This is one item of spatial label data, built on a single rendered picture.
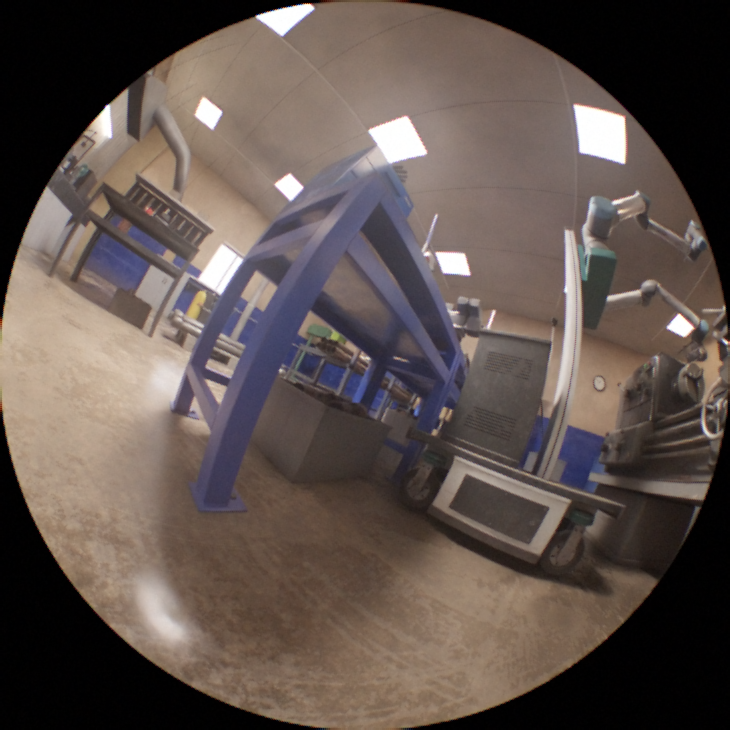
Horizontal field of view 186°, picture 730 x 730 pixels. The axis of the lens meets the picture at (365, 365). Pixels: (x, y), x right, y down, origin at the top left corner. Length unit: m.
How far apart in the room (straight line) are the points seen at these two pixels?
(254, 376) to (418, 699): 0.58
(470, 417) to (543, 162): 2.98
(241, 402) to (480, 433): 0.79
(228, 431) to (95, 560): 0.33
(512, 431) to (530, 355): 0.31
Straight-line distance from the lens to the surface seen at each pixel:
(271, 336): 0.40
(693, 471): 1.49
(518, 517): 0.84
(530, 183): 3.38
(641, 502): 1.65
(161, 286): 5.25
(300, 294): 0.42
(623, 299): 2.09
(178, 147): 4.35
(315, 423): 0.70
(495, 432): 0.90
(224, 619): 0.38
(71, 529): 0.44
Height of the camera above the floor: 0.35
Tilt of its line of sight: 8 degrees up
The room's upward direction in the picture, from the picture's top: 25 degrees clockwise
